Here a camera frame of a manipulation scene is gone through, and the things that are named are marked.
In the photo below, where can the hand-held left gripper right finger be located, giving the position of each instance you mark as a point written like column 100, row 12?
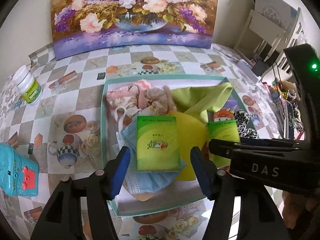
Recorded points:
column 202, row 175

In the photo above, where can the pile of small trinkets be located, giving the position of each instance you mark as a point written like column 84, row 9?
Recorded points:
column 280, row 97

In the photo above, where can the beige ruffled cloth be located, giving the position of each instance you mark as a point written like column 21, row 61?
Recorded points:
column 157, row 97

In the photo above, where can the teal plastic toy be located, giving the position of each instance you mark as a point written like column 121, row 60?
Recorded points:
column 15, row 170

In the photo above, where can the floral still life painting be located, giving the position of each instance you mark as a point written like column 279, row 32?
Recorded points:
column 135, row 17

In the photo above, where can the white printed box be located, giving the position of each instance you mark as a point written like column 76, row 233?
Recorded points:
column 275, row 7

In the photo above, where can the blue sock with red band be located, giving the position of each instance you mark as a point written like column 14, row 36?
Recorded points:
column 150, row 180

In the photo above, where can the lime green cloth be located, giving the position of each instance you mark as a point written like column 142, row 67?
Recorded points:
column 197, row 97

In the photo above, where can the person's right hand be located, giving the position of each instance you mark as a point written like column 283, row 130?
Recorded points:
column 295, row 205

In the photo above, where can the teal shallow cardboard box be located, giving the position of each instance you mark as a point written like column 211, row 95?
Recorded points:
column 180, row 192

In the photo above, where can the smartphone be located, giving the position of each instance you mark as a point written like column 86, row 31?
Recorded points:
column 290, row 116

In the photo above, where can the cartoon print purple cloth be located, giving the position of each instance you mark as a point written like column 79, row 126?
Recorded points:
column 222, row 115

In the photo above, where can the leopard print scrunchie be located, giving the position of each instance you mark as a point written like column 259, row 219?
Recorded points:
column 246, row 125

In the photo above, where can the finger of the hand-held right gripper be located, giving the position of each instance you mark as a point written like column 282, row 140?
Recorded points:
column 221, row 150
column 265, row 142

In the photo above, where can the green tissue pack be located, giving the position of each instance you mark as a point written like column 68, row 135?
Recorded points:
column 222, row 132
column 157, row 142

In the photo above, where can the yellow sponge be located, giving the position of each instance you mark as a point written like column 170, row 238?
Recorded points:
column 191, row 140

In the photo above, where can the white green label bottle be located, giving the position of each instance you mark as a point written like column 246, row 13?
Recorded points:
column 30, row 90

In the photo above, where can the white tape roll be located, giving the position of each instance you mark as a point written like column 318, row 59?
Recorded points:
column 291, row 95

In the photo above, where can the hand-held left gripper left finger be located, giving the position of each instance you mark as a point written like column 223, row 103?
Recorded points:
column 120, row 175

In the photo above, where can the black power adapter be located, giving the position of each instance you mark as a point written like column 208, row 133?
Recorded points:
column 258, row 67

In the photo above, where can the pink white chevron cloth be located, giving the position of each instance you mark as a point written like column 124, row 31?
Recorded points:
column 132, row 106

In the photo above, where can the white wooden stool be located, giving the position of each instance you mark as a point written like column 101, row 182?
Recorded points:
column 265, row 21

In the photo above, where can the checked printed tablecloth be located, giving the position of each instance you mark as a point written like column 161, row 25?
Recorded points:
column 75, row 92

